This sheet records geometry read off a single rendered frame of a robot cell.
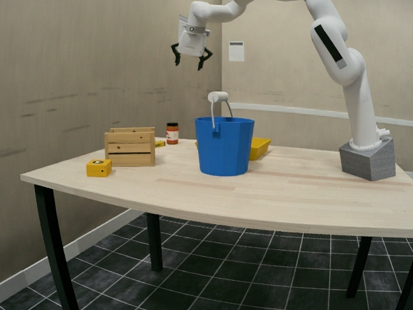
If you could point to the blue bucket with grey wire handle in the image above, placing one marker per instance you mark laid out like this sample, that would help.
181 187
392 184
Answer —
223 147

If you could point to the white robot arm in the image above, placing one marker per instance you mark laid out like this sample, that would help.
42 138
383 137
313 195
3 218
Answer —
345 66

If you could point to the light wooden crate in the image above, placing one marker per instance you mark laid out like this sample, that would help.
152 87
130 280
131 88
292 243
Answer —
127 147

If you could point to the yellow shallow tray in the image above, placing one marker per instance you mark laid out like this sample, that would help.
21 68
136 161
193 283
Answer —
258 147

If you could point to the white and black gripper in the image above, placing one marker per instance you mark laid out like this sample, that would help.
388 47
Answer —
192 44

